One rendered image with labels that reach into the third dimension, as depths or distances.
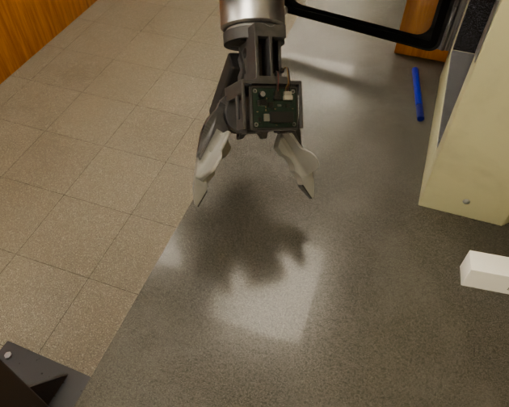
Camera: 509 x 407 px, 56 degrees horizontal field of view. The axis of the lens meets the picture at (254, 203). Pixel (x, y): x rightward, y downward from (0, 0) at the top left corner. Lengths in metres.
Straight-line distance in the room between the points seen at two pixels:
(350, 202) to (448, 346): 0.23
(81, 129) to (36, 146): 0.20
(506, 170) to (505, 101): 0.10
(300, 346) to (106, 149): 1.76
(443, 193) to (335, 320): 0.23
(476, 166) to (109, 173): 1.67
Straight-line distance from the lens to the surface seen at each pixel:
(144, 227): 1.87
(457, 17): 0.89
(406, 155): 0.77
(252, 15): 0.55
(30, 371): 1.68
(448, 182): 0.66
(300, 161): 0.59
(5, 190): 2.19
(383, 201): 0.69
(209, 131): 0.57
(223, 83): 0.61
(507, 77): 0.57
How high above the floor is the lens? 1.45
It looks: 50 degrees down
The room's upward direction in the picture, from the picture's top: straight up
